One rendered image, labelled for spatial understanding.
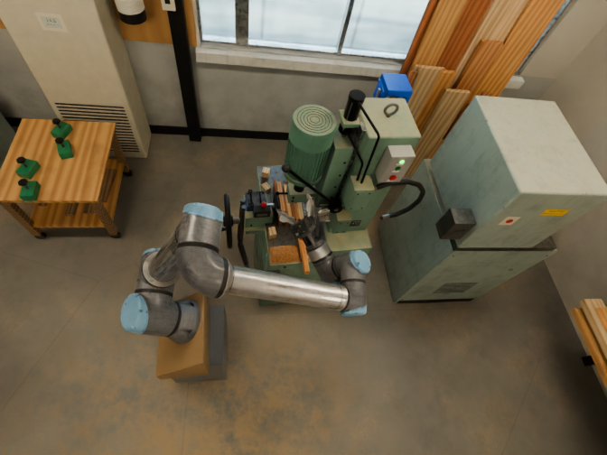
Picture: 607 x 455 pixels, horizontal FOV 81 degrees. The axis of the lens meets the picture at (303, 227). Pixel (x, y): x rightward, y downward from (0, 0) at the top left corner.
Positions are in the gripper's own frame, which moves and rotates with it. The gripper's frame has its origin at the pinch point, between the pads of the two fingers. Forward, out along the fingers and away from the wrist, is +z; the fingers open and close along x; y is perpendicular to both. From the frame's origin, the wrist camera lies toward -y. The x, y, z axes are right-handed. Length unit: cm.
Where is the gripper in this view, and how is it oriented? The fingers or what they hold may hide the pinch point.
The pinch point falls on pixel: (291, 199)
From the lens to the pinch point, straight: 138.0
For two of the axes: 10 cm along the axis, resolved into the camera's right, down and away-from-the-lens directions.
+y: -3.2, 3.2, -8.9
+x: -8.1, 4.0, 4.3
